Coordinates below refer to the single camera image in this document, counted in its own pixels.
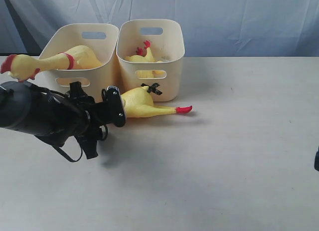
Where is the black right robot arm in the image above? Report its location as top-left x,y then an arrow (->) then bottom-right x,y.
314,149 -> 319,171

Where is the headless rubber chicken body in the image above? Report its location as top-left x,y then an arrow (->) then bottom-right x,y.
124,40 -> 165,78

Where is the whole rubber chicken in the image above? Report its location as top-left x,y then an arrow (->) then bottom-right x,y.
121,86 -> 192,118
0,45 -> 103,82

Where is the cream bin marked X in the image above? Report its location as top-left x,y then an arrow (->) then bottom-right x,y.
116,19 -> 185,102

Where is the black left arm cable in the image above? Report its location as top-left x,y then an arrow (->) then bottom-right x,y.
37,88 -> 84,163

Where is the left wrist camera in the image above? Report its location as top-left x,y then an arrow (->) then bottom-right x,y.
101,86 -> 126,127

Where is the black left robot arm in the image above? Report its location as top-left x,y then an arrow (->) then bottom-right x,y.
0,81 -> 108,163

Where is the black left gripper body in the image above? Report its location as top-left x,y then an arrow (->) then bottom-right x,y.
69,81 -> 108,146

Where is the cream bin marked O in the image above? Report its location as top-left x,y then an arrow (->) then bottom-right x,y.
39,23 -> 121,102

